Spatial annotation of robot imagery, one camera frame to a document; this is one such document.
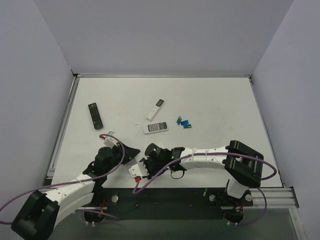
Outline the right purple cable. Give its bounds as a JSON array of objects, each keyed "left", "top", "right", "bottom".
[{"left": 132, "top": 152, "right": 278, "bottom": 226}]

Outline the white grey AC remote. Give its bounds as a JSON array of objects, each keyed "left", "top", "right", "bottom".
[{"left": 143, "top": 122, "right": 169, "bottom": 135}]

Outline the aluminium frame rail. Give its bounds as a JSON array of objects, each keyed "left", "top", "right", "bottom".
[{"left": 250, "top": 187, "right": 300, "bottom": 209}]

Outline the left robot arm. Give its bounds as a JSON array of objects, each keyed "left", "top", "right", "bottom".
[{"left": 11, "top": 143, "right": 140, "bottom": 240}]

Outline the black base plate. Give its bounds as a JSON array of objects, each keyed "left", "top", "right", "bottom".
[{"left": 83, "top": 187, "right": 253, "bottom": 223}]

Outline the slim white remote control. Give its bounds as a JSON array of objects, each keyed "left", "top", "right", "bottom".
[{"left": 146, "top": 99, "right": 165, "bottom": 122}]

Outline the black TV remote control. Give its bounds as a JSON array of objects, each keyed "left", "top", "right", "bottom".
[{"left": 88, "top": 102, "right": 104, "bottom": 130}]

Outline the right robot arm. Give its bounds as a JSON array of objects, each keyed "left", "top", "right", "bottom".
[{"left": 141, "top": 140, "right": 264, "bottom": 199}]

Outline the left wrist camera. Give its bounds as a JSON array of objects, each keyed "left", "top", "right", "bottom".
[{"left": 103, "top": 131, "right": 118, "bottom": 149}]

